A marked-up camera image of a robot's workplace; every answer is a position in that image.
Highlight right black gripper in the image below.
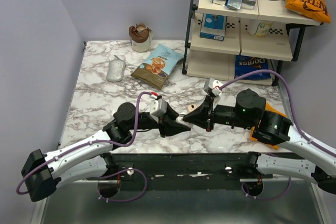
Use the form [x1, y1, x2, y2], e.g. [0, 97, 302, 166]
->
[184, 94, 254, 131]

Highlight black frame beige shelf rack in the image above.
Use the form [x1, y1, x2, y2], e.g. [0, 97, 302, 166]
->
[182, 0, 320, 81]

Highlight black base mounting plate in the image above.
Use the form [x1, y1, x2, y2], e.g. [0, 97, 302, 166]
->
[98, 152, 261, 191]

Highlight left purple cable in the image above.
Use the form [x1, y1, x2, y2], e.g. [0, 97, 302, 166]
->
[16, 91, 161, 204]

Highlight beige earbud charging case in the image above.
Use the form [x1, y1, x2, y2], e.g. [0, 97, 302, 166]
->
[187, 104, 198, 112]

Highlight orange snack bag on table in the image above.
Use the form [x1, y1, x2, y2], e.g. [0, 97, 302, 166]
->
[249, 102, 286, 151]

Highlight blue box on shelf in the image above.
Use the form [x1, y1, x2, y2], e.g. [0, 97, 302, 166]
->
[199, 14, 227, 41]

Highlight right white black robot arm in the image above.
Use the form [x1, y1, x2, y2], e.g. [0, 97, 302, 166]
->
[183, 89, 335, 194]

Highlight brown white paper cup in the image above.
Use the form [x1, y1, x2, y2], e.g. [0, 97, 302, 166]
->
[129, 24, 153, 52]

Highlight silver glitter pouch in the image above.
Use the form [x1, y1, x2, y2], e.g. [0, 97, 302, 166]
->
[106, 55, 126, 82]

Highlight blue Doritos chip bag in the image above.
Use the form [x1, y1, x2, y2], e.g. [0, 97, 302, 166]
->
[235, 55, 271, 80]

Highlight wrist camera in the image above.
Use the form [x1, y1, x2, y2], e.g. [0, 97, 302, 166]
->
[203, 78, 223, 97]
[150, 99, 167, 118]

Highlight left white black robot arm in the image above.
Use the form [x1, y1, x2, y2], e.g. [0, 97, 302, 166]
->
[16, 99, 193, 202]

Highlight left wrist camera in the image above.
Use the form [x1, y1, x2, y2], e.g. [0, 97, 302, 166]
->
[150, 99, 167, 118]

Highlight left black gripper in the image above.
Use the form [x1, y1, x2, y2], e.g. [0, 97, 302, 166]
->
[127, 102, 191, 138]

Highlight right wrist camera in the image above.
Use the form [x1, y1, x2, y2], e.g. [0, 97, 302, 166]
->
[203, 78, 223, 97]

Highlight light blue chip bag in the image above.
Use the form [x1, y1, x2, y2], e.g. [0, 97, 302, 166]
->
[131, 44, 184, 90]

